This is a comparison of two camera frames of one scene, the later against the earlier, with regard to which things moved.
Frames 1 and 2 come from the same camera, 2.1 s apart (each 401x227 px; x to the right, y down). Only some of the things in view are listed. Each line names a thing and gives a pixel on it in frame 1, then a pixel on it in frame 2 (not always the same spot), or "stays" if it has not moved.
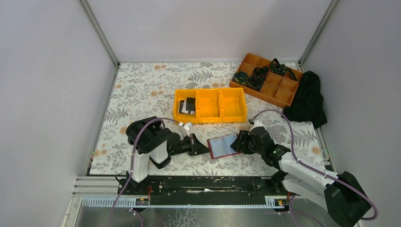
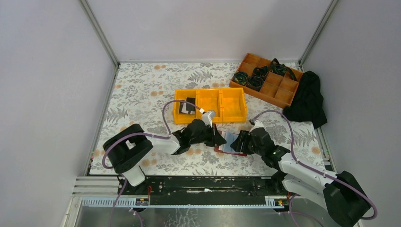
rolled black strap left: (240, 77) stays
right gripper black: (243, 136) stays
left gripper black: (196, 147) -> (215, 138)
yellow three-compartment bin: (209, 105) stays
